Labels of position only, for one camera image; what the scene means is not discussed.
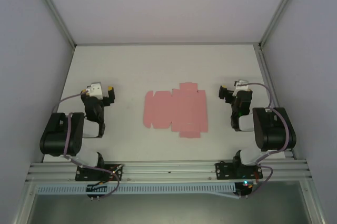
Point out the pink paper box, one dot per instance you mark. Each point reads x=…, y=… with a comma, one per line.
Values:
x=179, y=110

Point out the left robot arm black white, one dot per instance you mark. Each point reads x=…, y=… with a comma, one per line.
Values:
x=58, y=134

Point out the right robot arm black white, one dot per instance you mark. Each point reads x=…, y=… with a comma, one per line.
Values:
x=273, y=131

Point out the black left controller board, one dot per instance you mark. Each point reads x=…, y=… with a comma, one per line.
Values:
x=96, y=189

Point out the black controller board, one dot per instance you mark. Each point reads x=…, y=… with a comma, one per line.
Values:
x=96, y=189
x=246, y=188

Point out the black right controller board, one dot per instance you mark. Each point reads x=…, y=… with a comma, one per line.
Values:
x=246, y=188

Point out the grey metal panel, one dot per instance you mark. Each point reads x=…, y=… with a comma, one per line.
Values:
x=168, y=209

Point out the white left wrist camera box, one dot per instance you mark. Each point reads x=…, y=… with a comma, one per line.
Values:
x=95, y=90

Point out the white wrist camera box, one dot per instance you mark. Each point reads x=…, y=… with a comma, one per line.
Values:
x=241, y=85
x=95, y=90

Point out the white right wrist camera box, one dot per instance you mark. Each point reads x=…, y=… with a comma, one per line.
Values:
x=241, y=85

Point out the aluminium side rail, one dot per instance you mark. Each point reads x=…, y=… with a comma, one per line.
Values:
x=273, y=102

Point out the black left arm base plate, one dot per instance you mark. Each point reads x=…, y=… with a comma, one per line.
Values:
x=87, y=174

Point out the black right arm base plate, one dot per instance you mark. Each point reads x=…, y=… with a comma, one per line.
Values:
x=223, y=171

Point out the aluminium mounting rail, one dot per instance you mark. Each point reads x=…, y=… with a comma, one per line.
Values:
x=168, y=167

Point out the aluminium frame post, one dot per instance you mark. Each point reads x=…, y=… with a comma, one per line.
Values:
x=281, y=10
x=55, y=13

